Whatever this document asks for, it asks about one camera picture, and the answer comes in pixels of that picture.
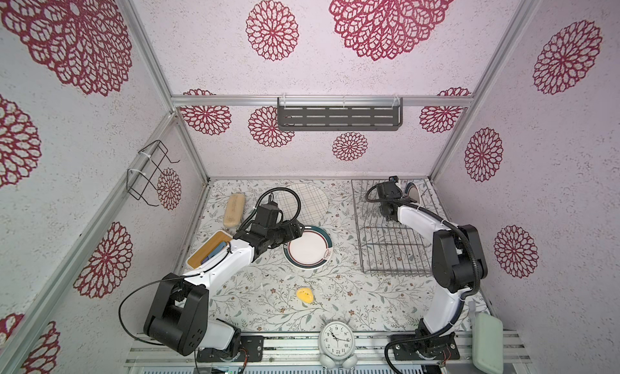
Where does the green rimmed white plate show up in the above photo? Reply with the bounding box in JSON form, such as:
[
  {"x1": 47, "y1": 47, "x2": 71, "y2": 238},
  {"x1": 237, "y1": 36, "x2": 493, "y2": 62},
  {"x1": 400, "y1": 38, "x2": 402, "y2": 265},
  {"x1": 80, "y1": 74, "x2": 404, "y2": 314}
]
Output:
[{"x1": 286, "y1": 257, "x2": 329, "y2": 270}]

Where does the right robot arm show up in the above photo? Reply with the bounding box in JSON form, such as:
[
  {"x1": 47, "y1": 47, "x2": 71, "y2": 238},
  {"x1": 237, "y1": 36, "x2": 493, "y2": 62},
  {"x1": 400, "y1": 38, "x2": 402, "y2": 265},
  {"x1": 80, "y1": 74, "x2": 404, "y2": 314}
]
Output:
[{"x1": 365, "y1": 176, "x2": 488, "y2": 341}]

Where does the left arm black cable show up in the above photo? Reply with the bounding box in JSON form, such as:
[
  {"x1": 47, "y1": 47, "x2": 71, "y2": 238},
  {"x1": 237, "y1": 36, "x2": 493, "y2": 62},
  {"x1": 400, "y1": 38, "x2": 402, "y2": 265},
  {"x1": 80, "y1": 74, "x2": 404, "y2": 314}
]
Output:
[{"x1": 118, "y1": 187, "x2": 302, "y2": 347}]

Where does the yellow tray with blue item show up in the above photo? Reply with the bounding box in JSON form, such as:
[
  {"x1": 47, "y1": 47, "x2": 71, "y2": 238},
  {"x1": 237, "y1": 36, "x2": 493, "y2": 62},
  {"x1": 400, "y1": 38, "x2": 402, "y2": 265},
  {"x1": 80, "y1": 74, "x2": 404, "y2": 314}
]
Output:
[{"x1": 186, "y1": 230, "x2": 233, "y2": 269}]

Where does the plaid beige plate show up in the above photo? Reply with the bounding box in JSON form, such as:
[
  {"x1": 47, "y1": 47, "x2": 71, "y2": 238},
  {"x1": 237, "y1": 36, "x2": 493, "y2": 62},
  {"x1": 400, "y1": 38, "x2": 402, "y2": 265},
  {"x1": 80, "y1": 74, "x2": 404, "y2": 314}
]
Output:
[{"x1": 274, "y1": 183, "x2": 329, "y2": 226}]

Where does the wire dish rack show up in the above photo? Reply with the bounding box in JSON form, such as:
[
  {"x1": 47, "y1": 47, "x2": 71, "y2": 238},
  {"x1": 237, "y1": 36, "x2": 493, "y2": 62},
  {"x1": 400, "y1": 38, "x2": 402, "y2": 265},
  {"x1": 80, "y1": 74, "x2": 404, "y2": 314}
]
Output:
[{"x1": 351, "y1": 180, "x2": 432, "y2": 277}]

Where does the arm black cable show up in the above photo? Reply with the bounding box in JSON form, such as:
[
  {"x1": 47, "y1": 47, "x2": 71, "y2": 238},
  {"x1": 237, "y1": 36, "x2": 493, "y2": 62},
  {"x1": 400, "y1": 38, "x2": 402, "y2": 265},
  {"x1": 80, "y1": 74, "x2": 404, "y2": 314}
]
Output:
[
  {"x1": 118, "y1": 187, "x2": 302, "y2": 347},
  {"x1": 364, "y1": 182, "x2": 483, "y2": 374}
]

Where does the yellow cheese toy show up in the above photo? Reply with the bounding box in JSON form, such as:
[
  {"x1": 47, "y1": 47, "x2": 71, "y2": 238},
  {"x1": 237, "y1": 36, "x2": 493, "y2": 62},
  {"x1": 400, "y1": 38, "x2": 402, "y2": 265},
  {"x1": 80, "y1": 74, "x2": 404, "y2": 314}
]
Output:
[{"x1": 295, "y1": 287, "x2": 315, "y2": 304}]

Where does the black wire wall basket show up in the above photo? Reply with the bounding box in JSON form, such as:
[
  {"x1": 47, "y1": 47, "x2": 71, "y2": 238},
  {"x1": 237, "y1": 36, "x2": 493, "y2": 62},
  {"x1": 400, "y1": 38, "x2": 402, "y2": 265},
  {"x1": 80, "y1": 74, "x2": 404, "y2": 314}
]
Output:
[{"x1": 125, "y1": 139, "x2": 182, "y2": 210}]

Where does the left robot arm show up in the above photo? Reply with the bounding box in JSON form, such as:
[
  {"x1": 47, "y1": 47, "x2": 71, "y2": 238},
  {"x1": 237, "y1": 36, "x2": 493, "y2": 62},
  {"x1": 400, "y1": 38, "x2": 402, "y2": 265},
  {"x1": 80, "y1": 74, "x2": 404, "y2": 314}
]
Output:
[{"x1": 143, "y1": 202, "x2": 305, "y2": 359}]

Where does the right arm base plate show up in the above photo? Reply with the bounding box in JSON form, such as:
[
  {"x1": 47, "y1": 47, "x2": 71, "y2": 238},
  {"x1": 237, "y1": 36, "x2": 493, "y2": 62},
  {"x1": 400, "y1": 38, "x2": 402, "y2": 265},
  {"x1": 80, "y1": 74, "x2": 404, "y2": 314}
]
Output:
[{"x1": 390, "y1": 332, "x2": 460, "y2": 361}]

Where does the white alarm clock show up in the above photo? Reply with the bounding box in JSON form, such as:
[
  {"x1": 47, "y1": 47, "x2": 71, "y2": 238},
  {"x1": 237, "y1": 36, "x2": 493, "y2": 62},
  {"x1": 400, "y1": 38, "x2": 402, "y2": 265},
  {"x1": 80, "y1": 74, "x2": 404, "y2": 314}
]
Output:
[{"x1": 318, "y1": 321, "x2": 358, "y2": 370}]

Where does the pale green box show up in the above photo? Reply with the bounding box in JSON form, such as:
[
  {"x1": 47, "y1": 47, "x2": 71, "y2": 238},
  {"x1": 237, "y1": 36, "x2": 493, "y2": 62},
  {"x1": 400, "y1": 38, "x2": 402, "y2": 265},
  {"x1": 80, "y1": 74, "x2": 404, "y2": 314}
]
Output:
[{"x1": 472, "y1": 313, "x2": 504, "y2": 374}]

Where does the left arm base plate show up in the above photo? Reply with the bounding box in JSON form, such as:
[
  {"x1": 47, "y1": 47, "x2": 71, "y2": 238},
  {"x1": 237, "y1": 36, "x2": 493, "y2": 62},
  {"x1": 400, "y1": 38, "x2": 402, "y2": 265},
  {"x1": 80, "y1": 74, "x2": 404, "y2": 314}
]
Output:
[{"x1": 197, "y1": 335, "x2": 265, "y2": 364}]

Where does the dark rimmed plate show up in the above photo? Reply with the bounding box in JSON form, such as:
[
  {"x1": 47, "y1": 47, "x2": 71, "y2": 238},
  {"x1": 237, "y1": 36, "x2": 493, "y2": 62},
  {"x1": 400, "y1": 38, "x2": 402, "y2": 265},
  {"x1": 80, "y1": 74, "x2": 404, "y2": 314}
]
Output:
[{"x1": 405, "y1": 182, "x2": 421, "y2": 204}]

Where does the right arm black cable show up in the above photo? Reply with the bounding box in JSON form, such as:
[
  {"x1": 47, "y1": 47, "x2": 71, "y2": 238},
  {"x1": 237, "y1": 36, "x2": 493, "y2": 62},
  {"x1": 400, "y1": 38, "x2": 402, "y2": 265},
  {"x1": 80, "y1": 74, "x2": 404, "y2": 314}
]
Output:
[{"x1": 364, "y1": 182, "x2": 483, "y2": 374}]

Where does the grey wall shelf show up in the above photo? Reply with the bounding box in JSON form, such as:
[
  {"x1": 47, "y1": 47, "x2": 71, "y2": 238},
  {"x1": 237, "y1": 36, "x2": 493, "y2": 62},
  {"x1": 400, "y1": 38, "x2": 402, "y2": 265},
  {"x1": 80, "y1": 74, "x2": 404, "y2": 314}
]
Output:
[{"x1": 276, "y1": 98, "x2": 404, "y2": 132}]

